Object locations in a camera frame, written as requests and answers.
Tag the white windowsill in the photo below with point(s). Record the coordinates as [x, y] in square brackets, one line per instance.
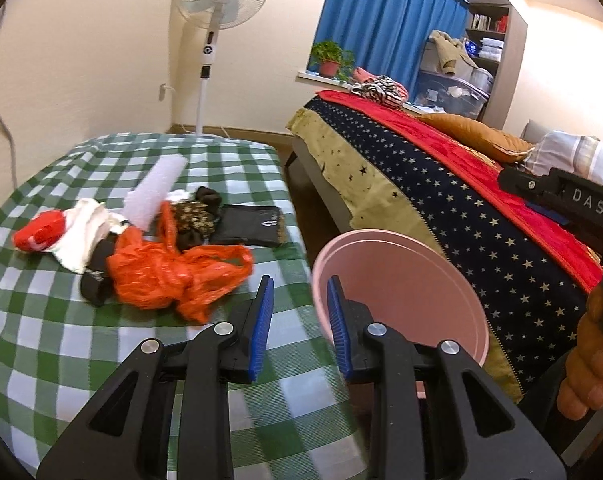
[311, 76]

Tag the black packet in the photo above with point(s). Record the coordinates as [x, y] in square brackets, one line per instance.
[246, 225]

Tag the black gold patterned cloth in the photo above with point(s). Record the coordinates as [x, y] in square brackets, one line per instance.
[194, 217]

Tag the orange pillow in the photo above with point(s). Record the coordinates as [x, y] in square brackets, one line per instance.
[476, 135]

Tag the silver metal pot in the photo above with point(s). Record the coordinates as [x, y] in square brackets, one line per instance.
[481, 79]

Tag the black white striped cloth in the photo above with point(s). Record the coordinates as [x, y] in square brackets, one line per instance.
[381, 91]

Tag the translucent plastic storage box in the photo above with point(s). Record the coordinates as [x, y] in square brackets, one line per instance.
[446, 92]

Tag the orange plastic bag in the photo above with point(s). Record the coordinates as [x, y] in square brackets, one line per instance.
[146, 270]

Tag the blue curtain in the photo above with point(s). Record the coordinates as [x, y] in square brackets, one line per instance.
[381, 20]

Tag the pink plastic bin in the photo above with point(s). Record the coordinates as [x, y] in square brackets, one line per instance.
[406, 280]

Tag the red blanket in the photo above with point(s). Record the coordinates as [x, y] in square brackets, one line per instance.
[431, 130]

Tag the red and white wrapper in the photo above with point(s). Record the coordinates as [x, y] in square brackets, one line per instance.
[38, 232]

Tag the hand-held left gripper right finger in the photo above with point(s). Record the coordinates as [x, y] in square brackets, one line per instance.
[337, 330]

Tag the pink cloth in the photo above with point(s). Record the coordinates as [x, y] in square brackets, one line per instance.
[364, 75]

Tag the green checkered tablecloth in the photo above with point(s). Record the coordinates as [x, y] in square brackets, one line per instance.
[56, 335]

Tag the pale plaid pillow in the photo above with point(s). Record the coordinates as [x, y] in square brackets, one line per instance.
[571, 152]

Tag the black printed sock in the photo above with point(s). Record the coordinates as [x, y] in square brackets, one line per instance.
[95, 280]

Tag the small white paper scrap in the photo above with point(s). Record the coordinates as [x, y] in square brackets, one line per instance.
[179, 195]

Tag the star patterned bed cover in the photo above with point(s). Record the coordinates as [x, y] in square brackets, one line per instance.
[431, 195]

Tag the potted green plant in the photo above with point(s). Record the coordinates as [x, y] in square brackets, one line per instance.
[331, 57]

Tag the wooden bookshelf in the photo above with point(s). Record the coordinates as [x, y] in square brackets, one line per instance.
[514, 60]

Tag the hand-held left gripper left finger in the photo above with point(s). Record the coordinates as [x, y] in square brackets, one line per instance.
[261, 330]

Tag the person's right hand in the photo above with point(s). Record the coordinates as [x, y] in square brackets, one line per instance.
[589, 360]

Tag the clear bubble wrap sheet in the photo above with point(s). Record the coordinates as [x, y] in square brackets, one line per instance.
[154, 185]

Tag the khaki coat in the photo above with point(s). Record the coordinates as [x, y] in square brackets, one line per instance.
[449, 50]

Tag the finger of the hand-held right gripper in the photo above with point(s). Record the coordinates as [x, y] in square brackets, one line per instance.
[551, 214]
[526, 182]

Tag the white tissue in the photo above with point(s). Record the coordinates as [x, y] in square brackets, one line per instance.
[81, 240]

